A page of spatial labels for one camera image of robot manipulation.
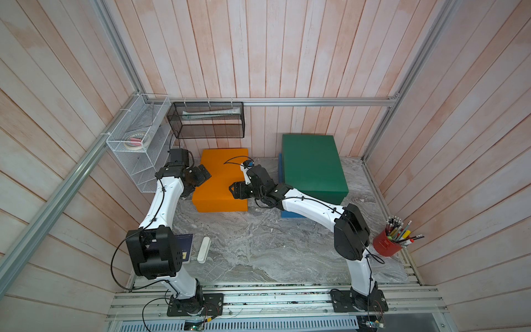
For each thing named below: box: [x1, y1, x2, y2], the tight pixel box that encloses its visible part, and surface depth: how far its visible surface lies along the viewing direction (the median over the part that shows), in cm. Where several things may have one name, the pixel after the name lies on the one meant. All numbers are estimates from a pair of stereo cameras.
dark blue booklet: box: [174, 233, 193, 262], surface depth 89 cm
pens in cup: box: [385, 215, 425, 246], surface depth 79 cm
